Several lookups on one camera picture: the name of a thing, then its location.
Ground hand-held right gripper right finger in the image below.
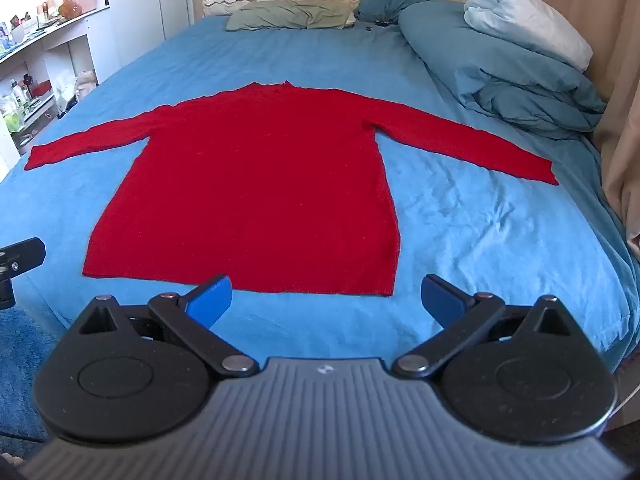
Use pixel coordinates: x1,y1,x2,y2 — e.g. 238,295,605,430
391,274,586,378

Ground green folded cloth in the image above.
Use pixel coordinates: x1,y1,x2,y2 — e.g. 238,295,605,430
225,0,357,32

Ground light blue blanket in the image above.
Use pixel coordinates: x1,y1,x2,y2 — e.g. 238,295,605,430
464,0,594,72

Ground white shelf unit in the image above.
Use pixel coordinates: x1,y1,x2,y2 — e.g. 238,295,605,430
0,7,113,181

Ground blue fluffy rug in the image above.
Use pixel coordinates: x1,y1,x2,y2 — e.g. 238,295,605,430
0,302,68,443

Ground black cable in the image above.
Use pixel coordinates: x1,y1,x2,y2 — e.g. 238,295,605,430
0,430,47,445

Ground long blue pillow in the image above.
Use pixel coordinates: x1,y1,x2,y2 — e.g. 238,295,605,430
398,0,608,140

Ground blue bed sheet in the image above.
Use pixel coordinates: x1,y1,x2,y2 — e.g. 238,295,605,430
0,14,640,371

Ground white wardrobe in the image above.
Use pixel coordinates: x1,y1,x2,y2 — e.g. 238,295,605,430
102,0,195,83

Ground red knit sweater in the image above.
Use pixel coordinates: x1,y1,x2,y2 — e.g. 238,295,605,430
25,80,560,297

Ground beige curtain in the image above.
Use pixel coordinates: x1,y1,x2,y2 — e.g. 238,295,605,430
486,0,640,261

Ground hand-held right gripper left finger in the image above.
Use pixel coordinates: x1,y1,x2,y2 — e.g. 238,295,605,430
75,274,260,378

